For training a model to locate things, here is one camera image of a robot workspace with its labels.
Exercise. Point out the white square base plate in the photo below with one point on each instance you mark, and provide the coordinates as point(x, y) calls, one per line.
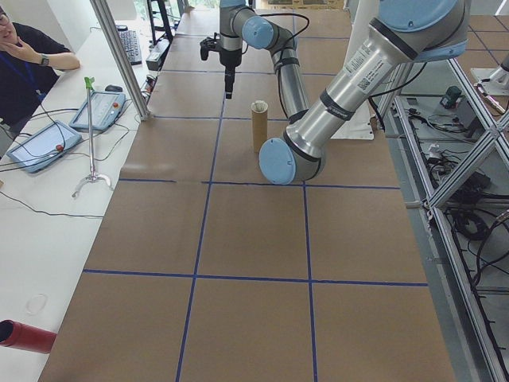
point(483, 77)

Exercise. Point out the aluminium profile post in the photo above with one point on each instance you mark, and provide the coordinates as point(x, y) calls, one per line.
point(120, 51)

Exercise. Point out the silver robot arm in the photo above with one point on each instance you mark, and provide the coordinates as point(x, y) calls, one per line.
point(503, 67)
point(350, 91)

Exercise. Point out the black equipment rack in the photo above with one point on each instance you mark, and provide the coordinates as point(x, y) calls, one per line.
point(161, 20)

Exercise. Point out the brown cardboard tube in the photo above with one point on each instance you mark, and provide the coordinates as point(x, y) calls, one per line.
point(259, 131)

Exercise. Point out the person's left forearm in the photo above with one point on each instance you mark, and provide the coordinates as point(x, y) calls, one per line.
point(63, 61)

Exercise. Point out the green device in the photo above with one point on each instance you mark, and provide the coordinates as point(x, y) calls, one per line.
point(452, 96)

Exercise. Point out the white power adapter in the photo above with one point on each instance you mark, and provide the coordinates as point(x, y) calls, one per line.
point(434, 152)

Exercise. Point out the black keyboard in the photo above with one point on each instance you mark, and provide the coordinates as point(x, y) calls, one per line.
point(130, 45)

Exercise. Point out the white feather shuttlecock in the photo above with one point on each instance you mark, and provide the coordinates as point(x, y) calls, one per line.
point(259, 106)

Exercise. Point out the person in black shirt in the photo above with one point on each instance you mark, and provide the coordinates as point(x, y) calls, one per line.
point(20, 87)

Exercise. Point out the white desk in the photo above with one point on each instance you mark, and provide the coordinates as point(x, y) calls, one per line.
point(40, 246)

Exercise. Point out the clear plastic lid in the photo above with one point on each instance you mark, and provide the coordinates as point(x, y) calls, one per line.
point(37, 303)

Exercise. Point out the white column stand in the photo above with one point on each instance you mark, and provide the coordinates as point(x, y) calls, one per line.
point(358, 24)

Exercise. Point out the metal bar frame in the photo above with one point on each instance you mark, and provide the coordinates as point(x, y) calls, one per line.
point(463, 169)

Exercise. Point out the grey box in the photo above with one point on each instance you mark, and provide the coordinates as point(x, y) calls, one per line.
point(470, 113)

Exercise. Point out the black power box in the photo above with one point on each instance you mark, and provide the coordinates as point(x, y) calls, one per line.
point(157, 55)

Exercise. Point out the blue grey teach pendant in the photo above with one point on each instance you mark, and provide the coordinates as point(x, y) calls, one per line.
point(43, 143)
point(105, 107)

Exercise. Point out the person's left hand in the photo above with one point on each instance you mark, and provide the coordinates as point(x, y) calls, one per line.
point(24, 49)

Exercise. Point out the black computer mouse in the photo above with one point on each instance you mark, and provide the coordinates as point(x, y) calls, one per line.
point(114, 88)

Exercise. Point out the red tube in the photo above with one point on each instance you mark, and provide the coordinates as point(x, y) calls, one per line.
point(32, 336)

